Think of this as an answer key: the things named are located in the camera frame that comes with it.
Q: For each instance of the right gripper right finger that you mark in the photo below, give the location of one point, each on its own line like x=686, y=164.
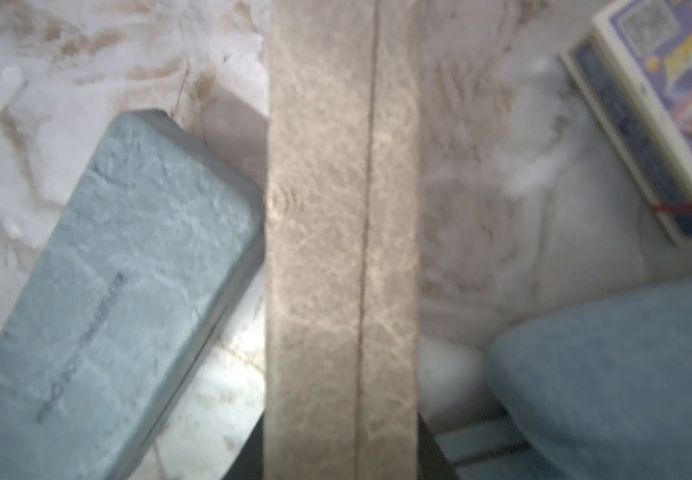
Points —
x=432, y=463

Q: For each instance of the mint glasses case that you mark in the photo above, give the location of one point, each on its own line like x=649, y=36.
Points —
x=342, y=240

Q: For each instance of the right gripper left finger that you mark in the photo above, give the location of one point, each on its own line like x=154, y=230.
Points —
x=248, y=465

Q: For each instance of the playing card box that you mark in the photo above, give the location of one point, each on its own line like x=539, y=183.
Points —
x=634, y=69

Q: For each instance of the blue case brown lining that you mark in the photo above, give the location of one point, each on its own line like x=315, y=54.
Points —
x=604, y=390

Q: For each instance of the grey case mint lining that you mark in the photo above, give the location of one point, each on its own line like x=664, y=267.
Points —
x=152, y=254

